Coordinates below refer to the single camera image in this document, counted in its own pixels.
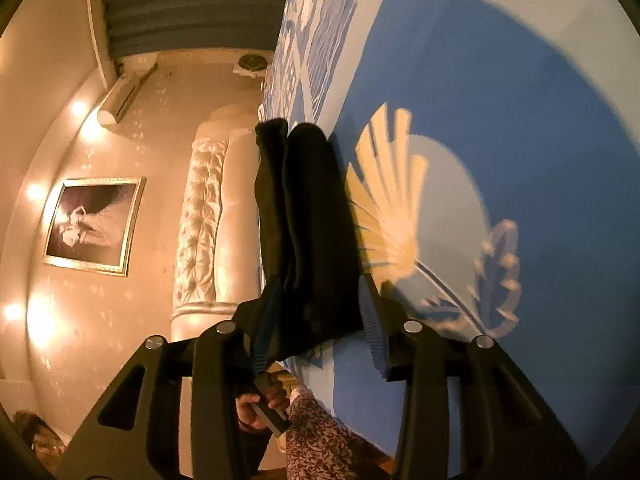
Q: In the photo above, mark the brown crumpled cloth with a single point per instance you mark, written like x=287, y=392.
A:
x=37, y=432

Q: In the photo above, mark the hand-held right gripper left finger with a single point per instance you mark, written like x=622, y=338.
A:
x=265, y=325

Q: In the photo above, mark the grey-green curtain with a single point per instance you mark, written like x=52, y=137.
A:
x=200, y=5

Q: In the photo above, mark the white air conditioner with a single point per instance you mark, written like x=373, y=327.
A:
x=122, y=97

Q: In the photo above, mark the gold-framed wall picture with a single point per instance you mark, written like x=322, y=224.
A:
x=92, y=225

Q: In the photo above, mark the small round fan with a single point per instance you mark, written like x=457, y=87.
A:
x=251, y=62

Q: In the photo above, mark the white wall pipe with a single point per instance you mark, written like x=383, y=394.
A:
x=97, y=25

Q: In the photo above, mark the person's left hand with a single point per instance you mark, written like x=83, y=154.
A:
x=248, y=412

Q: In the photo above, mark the blue leaf-print bedsheet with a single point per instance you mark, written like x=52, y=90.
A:
x=525, y=135

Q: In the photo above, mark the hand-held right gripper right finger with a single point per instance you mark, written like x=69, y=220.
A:
x=372, y=330

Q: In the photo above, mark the black pants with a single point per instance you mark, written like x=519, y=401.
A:
x=310, y=220

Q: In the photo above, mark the floral patterned clothing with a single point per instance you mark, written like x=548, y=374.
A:
x=320, y=440

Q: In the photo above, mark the white tufted headboard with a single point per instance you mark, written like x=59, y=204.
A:
x=205, y=220

